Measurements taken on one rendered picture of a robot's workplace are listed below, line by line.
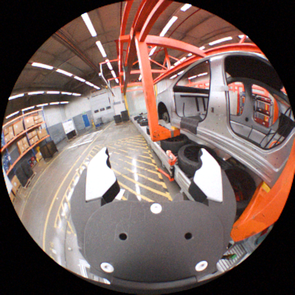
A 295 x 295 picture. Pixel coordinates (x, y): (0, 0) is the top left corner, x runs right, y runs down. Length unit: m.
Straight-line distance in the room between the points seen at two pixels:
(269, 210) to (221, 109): 1.00
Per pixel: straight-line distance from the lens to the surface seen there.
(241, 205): 1.10
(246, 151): 1.06
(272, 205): 0.59
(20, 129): 9.69
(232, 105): 5.16
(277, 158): 1.06
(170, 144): 1.74
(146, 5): 1.89
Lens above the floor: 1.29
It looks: 28 degrees down
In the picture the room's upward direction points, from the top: 9 degrees counter-clockwise
